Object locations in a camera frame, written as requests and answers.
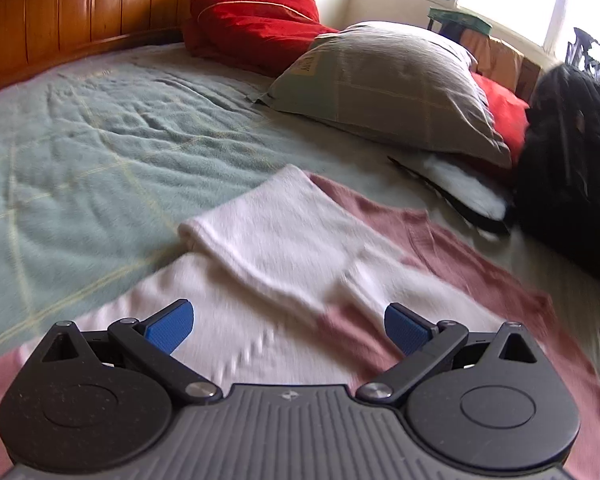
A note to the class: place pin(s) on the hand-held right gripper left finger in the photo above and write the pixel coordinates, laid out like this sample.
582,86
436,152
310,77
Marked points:
172,324

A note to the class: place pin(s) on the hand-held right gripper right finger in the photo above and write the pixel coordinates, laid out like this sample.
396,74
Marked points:
405,329

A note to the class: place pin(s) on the pink and white sweater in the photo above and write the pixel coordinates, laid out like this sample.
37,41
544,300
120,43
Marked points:
280,240

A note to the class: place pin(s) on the black backpack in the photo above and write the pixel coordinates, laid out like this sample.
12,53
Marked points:
570,170

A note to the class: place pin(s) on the grey plaid pillow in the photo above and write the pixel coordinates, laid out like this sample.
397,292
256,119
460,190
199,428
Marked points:
395,85

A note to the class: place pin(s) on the brown cardboard box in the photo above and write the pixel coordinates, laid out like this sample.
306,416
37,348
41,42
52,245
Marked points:
505,57

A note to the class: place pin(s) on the wooden headboard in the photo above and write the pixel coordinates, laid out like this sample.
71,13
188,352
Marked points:
80,10

